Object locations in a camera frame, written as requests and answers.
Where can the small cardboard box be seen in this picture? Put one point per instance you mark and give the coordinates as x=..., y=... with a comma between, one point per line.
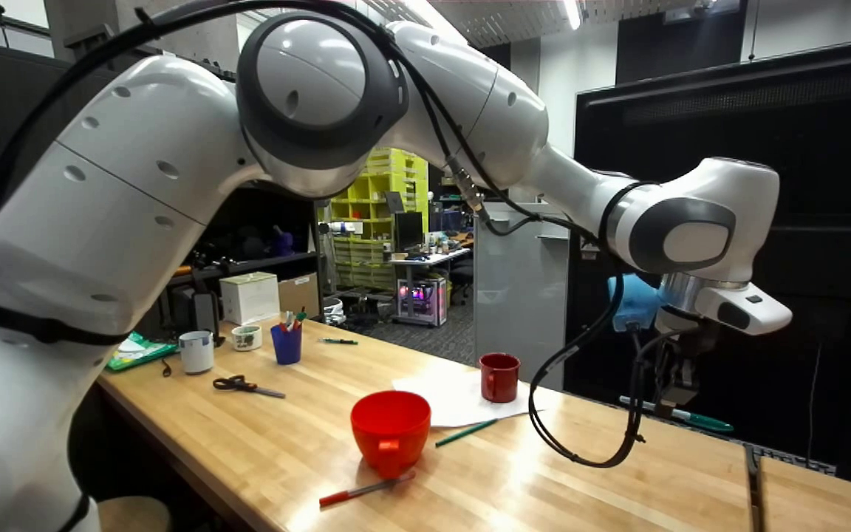
x=301, y=296

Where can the ceiling light strip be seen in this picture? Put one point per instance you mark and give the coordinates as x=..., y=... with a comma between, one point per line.
x=571, y=14

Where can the white box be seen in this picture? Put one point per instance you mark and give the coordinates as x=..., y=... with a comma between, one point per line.
x=251, y=296

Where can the black wall screen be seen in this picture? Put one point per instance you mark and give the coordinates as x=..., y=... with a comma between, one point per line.
x=681, y=39

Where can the white paper sheet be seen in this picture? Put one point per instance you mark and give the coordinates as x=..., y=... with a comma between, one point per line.
x=450, y=400

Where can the workbench desk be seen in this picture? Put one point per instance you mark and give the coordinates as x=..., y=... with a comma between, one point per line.
x=435, y=258

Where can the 3D printer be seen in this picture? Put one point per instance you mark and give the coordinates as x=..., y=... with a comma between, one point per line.
x=422, y=302

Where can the large red cup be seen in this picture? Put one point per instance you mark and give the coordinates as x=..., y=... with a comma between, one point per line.
x=392, y=423

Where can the round stool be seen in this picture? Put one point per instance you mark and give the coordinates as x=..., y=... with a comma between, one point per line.
x=134, y=515

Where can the yellow bin rack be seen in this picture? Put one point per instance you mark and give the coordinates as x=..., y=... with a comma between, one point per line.
x=385, y=181

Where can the green packet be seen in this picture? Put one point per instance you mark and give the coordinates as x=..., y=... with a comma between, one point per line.
x=141, y=352

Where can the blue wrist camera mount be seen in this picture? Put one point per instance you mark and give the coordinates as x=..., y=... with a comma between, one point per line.
x=635, y=299

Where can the thin capped pen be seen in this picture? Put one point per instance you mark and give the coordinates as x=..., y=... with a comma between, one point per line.
x=466, y=434

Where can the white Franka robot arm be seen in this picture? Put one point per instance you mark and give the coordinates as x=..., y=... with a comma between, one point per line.
x=131, y=196

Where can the blue pen cup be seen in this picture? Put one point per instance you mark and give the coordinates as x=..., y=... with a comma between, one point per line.
x=286, y=346

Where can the large black cabinet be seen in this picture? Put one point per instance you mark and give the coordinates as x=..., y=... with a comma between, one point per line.
x=828, y=196

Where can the black shelf unit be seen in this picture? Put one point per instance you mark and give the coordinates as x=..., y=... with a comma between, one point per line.
x=259, y=240

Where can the dark pen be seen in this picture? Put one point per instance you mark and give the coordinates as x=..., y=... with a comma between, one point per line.
x=342, y=342

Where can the green marker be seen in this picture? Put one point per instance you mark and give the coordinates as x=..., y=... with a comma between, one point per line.
x=301, y=317

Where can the white mug with green contents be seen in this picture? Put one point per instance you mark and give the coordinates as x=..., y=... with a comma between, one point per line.
x=246, y=337

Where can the green pen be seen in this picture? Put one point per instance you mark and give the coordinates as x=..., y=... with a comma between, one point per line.
x=707, y=423

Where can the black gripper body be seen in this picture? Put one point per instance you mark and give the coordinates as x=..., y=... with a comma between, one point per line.
x=689, y=351

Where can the pale grey mug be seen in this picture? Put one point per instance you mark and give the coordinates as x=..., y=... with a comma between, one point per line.
x=196, y=357

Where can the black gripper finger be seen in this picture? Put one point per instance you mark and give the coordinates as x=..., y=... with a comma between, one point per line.
x=686, y=385
x=661, y=391

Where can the red pen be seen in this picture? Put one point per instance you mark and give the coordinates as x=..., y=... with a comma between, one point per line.
x=344, y=499

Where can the small dark red mug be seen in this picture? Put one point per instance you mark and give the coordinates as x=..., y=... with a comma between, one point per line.
x=500, y=380

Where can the computer monitor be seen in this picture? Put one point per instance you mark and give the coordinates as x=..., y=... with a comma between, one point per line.
x=409, y=228

